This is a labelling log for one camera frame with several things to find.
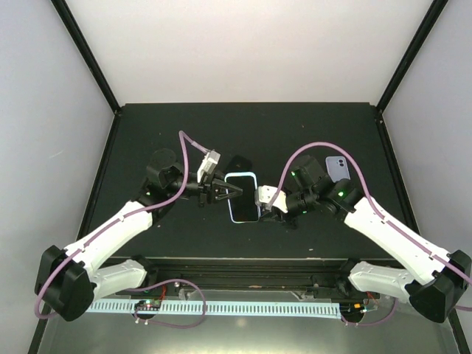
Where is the light blue cased phone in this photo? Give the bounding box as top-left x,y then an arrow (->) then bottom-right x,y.
224,172 -> 260,223

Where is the black cased phone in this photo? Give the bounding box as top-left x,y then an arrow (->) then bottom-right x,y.
223,155 -> 252,174

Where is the lilac phone case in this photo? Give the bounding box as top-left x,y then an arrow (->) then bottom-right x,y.
325,156 -> 350,182

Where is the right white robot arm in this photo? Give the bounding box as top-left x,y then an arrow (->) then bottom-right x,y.
255,155 -> 471,323

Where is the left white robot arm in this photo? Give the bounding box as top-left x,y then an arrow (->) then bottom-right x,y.
34,148 -> 243,322

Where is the right controller board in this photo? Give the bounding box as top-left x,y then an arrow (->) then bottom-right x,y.
339,300 -> 372,314

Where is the controller board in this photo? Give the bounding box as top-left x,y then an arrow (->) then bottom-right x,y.
339,300 -> 372,314
134,299 -> 162,313

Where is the left controller board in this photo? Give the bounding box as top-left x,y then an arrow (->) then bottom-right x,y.
134,299 -> 162,313

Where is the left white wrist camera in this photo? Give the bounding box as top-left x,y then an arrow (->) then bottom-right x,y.
196,150 -> 221,183

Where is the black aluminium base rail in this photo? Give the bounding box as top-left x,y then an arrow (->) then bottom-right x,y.
114,257 -> 449,302

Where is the white slotted cable duct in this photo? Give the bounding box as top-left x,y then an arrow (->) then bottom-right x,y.
87,299 -> 341,319

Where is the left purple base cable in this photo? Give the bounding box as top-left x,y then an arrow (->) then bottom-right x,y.
123,278 -> 207,330

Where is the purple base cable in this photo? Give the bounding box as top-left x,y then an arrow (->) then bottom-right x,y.
123,278 -> 207,330
341,294 -> 401,328

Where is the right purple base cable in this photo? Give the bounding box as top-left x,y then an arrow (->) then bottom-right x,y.
341,294 -> 401,328

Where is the left black frame post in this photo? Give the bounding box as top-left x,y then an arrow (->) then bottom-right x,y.
51,0 -> 121,114

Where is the black frame post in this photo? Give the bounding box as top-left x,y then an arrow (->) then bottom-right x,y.
51,0 -> 121,114
375,0 -> 448,114

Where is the right black frame post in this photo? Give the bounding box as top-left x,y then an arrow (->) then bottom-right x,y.
375,0 -> 448,114

